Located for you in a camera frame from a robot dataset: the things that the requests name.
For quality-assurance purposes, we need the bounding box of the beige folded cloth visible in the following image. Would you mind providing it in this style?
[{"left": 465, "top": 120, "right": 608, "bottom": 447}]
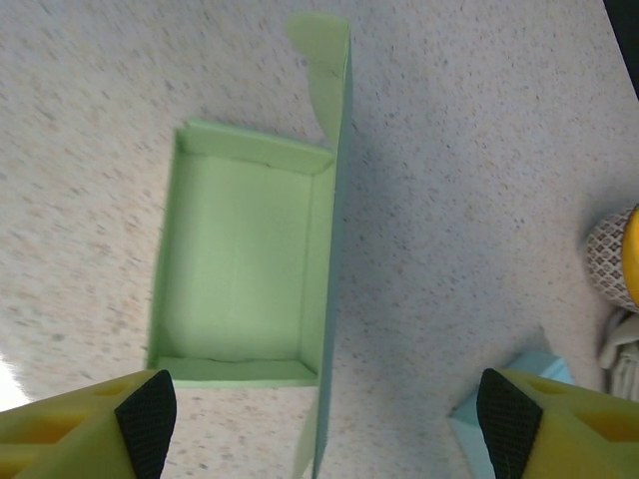
[{"left": 598, "top": 308, "right": 639, "bottom": 400}]

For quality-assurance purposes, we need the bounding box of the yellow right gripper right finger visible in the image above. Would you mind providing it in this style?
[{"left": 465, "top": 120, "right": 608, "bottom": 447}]
[{"left": 476, "top": 367, "right": 639, "bottom": 479}]

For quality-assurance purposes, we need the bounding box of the light blue paper box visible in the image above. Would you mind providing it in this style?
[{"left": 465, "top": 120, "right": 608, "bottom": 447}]
[{"left": 448, "top": 350, "right": 575, "bottom": 479}]

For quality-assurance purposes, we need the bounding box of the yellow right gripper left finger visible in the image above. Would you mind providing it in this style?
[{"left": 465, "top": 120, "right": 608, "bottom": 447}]
[{"left": 0, "top": 369, "right": 178, "bottom": 479}]

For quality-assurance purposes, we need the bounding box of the orange yellow bowl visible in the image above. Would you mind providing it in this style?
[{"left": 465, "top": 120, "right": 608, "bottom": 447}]
[{"left": 584, "top": 202, "right": 639, "bottom": 313}]

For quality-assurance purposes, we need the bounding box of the light green paper box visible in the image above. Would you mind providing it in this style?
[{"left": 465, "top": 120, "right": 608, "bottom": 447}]
[{"left": 147, "top": 12, "right": 355, "bottom": 479}]

